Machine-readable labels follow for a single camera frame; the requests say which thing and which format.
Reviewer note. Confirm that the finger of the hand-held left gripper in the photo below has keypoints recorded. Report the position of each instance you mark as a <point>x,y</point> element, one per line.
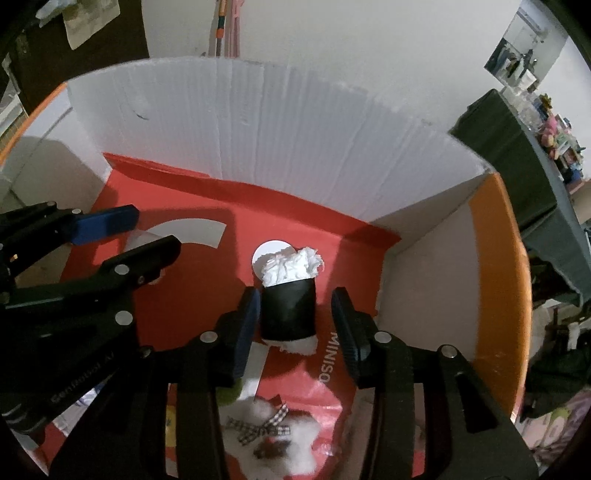
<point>138,261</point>
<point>106,224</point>

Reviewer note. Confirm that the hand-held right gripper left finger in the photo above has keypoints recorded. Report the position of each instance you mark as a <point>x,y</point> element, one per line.
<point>244,332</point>

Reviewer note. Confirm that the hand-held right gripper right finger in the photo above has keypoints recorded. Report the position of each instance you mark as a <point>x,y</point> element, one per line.
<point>344,323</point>

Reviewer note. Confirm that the black roll with white tissue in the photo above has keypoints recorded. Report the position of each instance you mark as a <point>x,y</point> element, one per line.
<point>288,309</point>

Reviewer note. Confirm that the red and white cardboard box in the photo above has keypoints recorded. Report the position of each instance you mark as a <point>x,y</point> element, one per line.
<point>323,138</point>

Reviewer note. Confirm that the green plush toy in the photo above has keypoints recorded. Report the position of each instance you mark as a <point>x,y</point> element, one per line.
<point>231,392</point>

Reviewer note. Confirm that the white fluffy plush with bow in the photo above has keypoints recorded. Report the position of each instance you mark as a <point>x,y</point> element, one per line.
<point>300,436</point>

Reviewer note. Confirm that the dark wooden door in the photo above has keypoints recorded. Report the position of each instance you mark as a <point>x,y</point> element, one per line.
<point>115,27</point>

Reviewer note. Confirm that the paper sheet on door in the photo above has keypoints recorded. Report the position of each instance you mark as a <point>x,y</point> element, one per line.
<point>90,23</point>

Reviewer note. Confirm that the dark chair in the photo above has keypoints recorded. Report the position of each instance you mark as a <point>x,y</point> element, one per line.
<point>558,350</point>

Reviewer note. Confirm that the stick with red tip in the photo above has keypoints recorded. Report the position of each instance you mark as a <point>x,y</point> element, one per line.
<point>221,27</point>

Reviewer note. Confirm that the pink cloth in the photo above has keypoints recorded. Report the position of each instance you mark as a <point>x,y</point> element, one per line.
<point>549,429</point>

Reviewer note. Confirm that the dark green cloth table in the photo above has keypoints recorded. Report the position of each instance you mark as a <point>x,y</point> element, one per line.
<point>512,157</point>

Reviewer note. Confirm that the group of small toys and bottles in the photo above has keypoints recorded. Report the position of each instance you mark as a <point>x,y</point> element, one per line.
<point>563,134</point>

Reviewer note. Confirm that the wall mirror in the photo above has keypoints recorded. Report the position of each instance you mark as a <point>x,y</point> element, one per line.
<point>524,50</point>

